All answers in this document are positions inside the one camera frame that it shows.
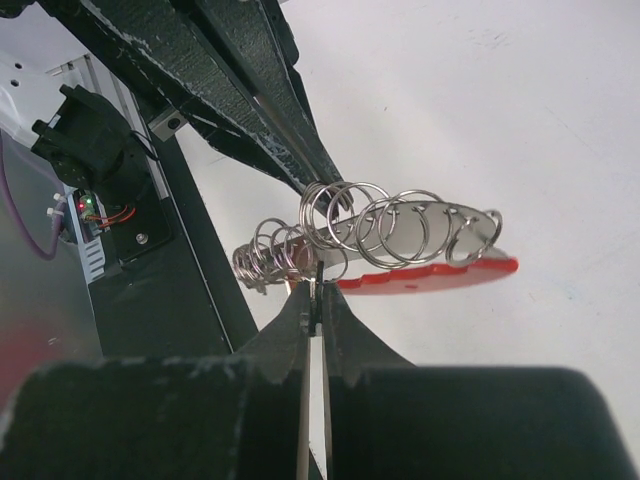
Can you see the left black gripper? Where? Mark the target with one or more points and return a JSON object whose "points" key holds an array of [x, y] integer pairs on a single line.
{"points": [[170, 122]]}

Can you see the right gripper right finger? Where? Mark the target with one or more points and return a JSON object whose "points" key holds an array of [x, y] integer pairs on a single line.
{"points": [[391, 419]]}

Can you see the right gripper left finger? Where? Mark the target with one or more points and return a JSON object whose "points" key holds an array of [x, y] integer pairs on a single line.
{"points": [[240, 416]]}

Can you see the black key tag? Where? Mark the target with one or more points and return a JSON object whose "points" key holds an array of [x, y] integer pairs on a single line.
{"points": [[316, 291]]}

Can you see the red handled key organizer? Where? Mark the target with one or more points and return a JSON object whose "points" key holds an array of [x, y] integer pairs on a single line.
{"points": [[369, 241]]}

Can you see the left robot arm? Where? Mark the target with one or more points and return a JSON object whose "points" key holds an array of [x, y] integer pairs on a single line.
{"points": [[91, 145]]}

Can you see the left white cable duct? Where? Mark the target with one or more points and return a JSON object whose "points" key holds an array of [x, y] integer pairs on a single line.
{"points": [[80, 227]]}

